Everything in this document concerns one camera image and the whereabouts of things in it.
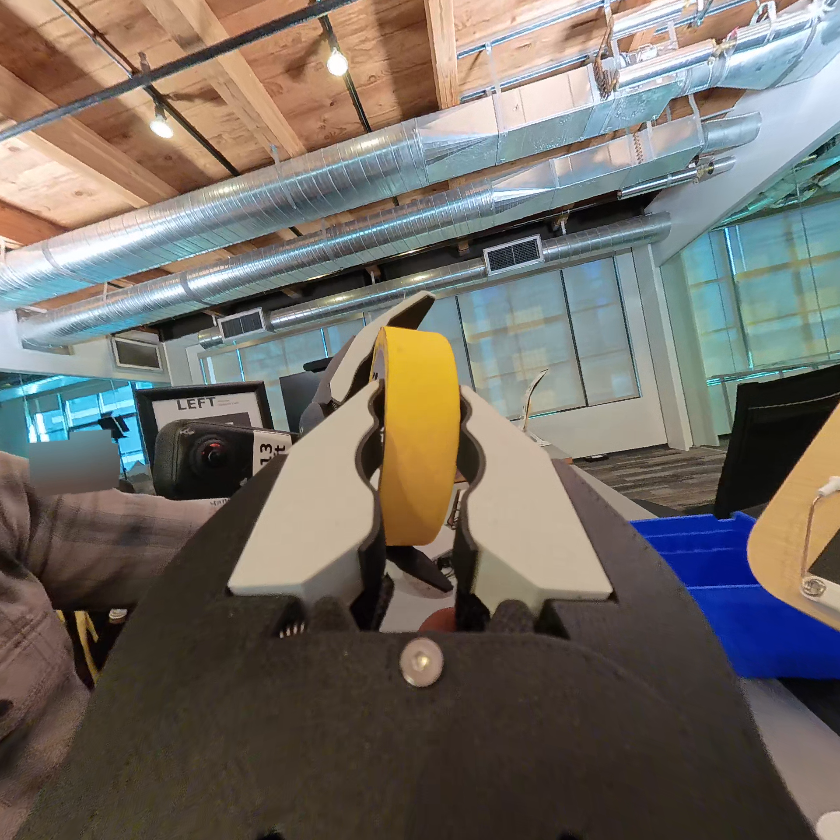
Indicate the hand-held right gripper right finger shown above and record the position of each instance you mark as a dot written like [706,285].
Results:
[538,525]

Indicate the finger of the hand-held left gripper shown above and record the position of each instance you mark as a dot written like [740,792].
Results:
[374,334]

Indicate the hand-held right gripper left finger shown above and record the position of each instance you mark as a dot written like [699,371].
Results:
[302,525]

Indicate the yellow masking tape roll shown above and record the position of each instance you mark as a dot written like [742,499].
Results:
[420,426]

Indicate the blue plastic bin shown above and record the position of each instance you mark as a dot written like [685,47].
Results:
[695,577]

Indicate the person's left forearm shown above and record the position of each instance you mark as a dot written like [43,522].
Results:
[98,525]

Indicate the black framed marker sign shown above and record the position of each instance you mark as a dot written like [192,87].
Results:
[197,403]

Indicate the black television screen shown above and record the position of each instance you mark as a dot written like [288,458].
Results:
[298,400]

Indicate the white tilted board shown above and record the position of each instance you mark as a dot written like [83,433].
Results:
[535,394]

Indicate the white air vent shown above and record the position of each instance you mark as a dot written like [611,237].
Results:
[241,325]
[514,254]

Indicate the wooden board with black panel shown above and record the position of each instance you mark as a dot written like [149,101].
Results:
[781,538]

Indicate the black office chair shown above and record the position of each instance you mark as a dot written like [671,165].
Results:
[774,446]

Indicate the ceiling spot lamp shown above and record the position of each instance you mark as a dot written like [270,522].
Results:
[161,124]
[337,62]

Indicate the black ceiling light track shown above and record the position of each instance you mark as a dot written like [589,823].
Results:
[164,65]

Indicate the small white peg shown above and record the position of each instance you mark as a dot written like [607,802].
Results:
[830,827]

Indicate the white wall vent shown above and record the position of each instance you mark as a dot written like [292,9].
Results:
[136,353]

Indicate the large silver ceiling duct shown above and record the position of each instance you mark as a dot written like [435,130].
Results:
[262,197]

